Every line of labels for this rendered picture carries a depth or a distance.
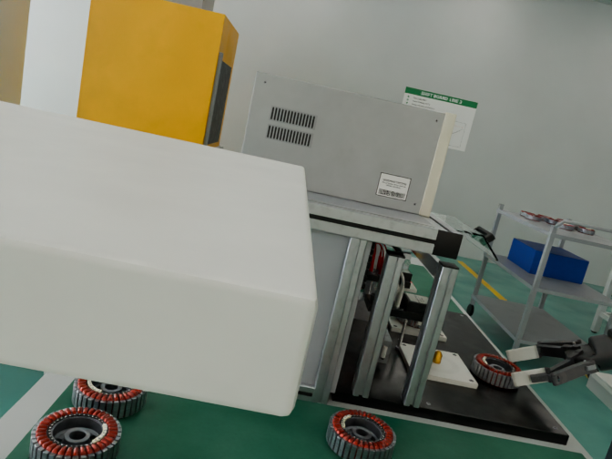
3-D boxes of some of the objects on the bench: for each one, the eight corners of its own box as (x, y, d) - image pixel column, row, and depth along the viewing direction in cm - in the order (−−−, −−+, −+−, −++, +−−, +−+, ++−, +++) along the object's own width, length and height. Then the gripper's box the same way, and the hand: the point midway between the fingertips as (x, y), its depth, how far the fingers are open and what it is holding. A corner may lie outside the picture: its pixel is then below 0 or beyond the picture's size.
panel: (321, 283, 161) (342, 190, 155) (335, 393, 97) (373, 241, 91) (317, 282, 161) (339, 189, 155) (329, 392, 97) (367, 239, 91)
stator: (516, 375, 124) (521, 362, 123) (522, 396, 113) (526, 381, 112) (469, 361, 126) (473, 347, 126) (470, 380, 116) (474, 364, 115)
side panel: (325, 397, 99) (365, 237, 93) (326, 405, 96) (367, 240, 90) (181, 369, 98) (211, 204, 91) (178, 377, 95) (209, 208, 88)
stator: (396, 442, 89) (402, 423, 88) (383, 479, 79) (390, 458, 78) (335, 417, 92) (341, 399, 92) (316, 450, 82) (321, 430, 81)
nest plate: (432, 320, 150) (433, 316, 150) (445, 341, 135) (447, 338, 135) (382, 310, 149) (382, 306, 149) (390, 331, 135) (392, 326, 134)
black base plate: (464, 321, 163) (465, 314, 163) (566, 445, 101) (569, 435, 100) (319, 291, 161) (321, 284, 160) (331, 401, 98) (334, 390, 98)
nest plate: (456, 358, 126) (457, 353, 126) (476, 389, 112) (478, 383, 111) (397, 346, 126) (398, 341, 125) (410, 376, 111) (411, 371, 111)
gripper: (636, 392, 100) (519, 408, 107) (602, 346, 124) (508, 362, 130) (626, 355, 100) (510, 373, 106) (594, 317, 123) (501, 333, 130)
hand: (515, 366), depth 118 cm, fingers open, 13 cm apart
